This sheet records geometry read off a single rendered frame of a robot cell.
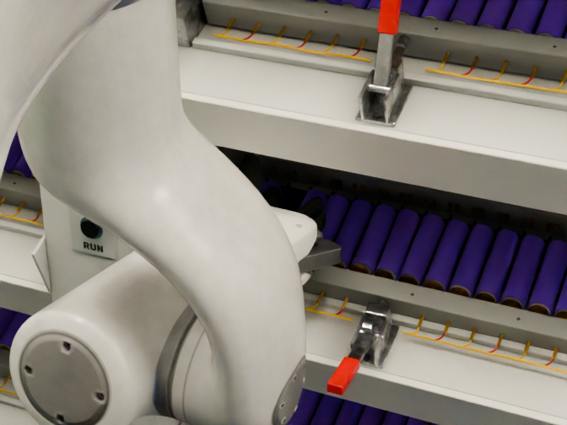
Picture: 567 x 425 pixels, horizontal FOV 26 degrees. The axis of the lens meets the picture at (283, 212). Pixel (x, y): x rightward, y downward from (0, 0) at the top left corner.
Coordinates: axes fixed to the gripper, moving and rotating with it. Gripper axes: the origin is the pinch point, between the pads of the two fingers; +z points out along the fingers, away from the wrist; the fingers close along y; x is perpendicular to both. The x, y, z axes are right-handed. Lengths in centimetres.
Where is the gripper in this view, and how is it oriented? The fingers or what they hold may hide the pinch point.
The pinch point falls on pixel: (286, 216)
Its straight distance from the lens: 97.4
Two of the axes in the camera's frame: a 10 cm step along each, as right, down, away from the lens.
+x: -0.7, 9.3, 3.6
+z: 4.0, -3.0, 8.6
